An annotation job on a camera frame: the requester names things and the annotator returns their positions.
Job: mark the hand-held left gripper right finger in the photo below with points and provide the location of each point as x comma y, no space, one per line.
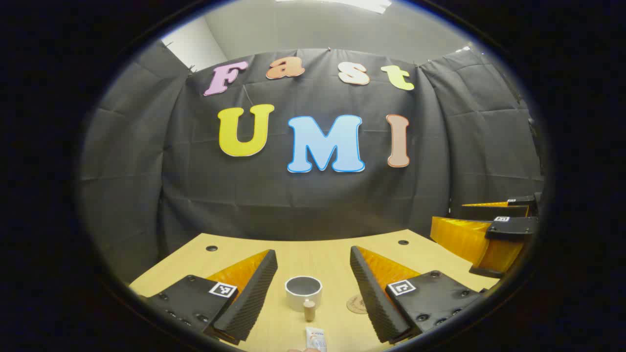
371,298

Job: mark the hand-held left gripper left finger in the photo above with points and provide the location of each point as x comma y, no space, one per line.
252,293

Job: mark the wooden desktop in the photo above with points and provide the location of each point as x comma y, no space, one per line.
318,259

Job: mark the white toothpaste tube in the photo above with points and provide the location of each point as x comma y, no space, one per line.
315,337

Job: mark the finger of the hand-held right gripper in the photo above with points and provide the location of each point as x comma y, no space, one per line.
511,229
494,211

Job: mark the round cork coaster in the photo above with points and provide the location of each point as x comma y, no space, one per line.
354,305

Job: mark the ceiling light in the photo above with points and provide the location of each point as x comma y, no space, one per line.
342,4

